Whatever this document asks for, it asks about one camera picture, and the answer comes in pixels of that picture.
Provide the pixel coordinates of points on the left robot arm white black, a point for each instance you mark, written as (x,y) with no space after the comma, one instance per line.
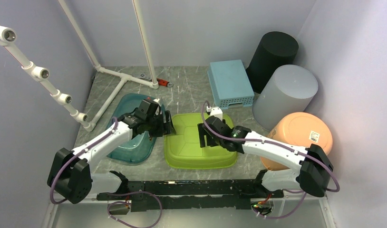
(70,178)

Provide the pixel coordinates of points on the black plastic bucket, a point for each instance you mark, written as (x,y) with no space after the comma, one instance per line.
(275,49)

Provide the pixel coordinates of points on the orange plastic bucket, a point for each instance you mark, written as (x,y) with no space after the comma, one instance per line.
(303,129)

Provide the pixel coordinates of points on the small red clip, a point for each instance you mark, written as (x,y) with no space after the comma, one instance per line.
(165,83)

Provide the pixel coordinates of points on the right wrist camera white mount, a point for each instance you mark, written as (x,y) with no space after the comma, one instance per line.
(215,111)

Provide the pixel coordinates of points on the grey plastic bucket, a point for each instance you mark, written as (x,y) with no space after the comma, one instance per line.
(290,89)

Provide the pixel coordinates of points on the light blue plastic basket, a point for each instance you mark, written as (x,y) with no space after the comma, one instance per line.
(230,84)

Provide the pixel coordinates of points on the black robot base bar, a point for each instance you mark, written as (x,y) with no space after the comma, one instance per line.
(188,194)

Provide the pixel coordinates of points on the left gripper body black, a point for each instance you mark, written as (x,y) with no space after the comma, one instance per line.
(155,125)

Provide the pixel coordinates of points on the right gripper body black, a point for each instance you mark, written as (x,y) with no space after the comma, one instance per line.
(211,141)

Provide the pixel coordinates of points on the white pvc pipe frame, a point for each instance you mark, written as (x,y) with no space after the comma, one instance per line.
(8,36)

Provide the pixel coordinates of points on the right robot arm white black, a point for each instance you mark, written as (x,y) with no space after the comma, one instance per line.
(307,168)

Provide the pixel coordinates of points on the dark green plastic basket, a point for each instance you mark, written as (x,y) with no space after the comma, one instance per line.
(130,151)

